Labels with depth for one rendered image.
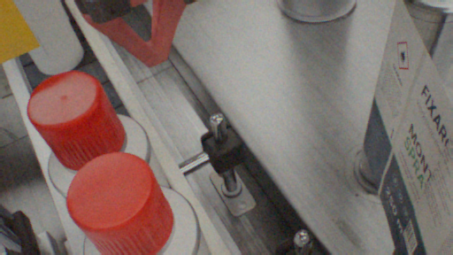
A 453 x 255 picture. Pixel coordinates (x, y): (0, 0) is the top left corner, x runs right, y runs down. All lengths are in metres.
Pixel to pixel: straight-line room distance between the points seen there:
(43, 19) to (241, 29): 0.20
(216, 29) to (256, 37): 0.05
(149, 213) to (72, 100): 0.06
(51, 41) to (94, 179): 0.33
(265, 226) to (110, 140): 0.25
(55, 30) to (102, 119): 0.29
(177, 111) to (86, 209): 0.35
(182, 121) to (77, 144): 0.31
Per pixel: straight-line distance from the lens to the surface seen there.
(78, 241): 0.31
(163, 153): 0.38
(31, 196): 0.52
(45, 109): 0.21
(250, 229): 0.43
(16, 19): 0.26
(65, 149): 0.21
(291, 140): 0.42
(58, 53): 0.51
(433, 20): 0.26
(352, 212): 0.39
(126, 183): 0.17
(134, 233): 0.17
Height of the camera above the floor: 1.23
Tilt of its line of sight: 54 degrees down
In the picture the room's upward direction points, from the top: 11 degrees counter-clockwise
